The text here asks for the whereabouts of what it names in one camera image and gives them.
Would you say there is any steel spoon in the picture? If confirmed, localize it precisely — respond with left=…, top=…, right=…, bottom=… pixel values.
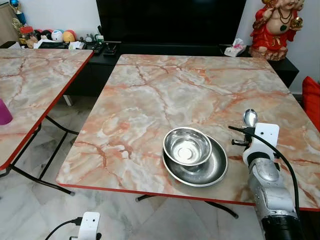
left=243, top=108, right=259, bottom=129

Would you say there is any steel plate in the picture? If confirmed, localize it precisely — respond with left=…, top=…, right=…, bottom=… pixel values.
left=162, top=134, right=229, bottom=188

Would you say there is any steel bowl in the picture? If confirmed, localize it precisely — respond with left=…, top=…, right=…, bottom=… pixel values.
left=163, top=127, right=213, bottom=167

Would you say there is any red cushion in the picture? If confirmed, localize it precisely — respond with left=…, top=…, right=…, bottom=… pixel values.
left=302, top=76, right=320, bottom=132

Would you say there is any white tissue pack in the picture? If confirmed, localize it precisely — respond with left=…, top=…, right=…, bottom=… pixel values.
left=224, top=38, right=247, bottom=57

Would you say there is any large marble folding table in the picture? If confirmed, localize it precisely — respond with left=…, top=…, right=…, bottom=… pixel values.
left=56, top=54, right=320, bottom=219

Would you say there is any red laughing figure statue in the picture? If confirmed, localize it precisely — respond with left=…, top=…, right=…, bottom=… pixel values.
left=249, top=0, right=305, bottom=62

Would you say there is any black television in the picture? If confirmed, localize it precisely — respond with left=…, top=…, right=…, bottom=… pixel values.
left=96, top=0, right=247, bottom=48

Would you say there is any pink plastic cup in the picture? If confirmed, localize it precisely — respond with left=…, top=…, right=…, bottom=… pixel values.
left=0, top=98, right=14, bottom=126

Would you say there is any black TV console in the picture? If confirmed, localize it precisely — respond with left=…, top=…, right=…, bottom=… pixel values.
left=0, top=41, right=300, bottom=98

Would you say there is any orange and yellow ball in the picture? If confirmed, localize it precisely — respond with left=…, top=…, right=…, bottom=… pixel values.
left=63, top=30, right=77, bottom=43

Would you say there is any white and blue ball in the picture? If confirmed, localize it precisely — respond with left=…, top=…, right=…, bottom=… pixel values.
left=51, top=30, right=65, bottom=43

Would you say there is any gold and blue trophy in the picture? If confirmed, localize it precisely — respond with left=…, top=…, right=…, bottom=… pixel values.
left=9, top=0, right=27, bottom=27

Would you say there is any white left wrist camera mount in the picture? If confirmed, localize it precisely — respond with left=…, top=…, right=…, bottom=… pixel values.
left=77, top=211, right=101, bottom=240

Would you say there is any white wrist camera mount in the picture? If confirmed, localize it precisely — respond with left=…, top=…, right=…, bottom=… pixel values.
left=248, top=122, right=280, bottom=165
left=77, top=211, right=101, bottom=240

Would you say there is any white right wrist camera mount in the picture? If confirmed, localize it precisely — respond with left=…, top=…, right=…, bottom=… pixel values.
left=248, top=122, right=280, bottom=165

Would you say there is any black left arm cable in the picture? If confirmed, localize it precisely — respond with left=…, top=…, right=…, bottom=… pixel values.
left=45, top=217, right=83, bottom=240

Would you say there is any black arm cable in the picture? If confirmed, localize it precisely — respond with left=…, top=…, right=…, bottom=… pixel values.
left=254, top=132, right=301, bottom=217
left=45, top=217, right=83, bottom=240

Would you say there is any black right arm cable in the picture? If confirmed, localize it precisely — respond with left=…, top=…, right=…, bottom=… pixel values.
left=254, top=132, right=301, bottom=217

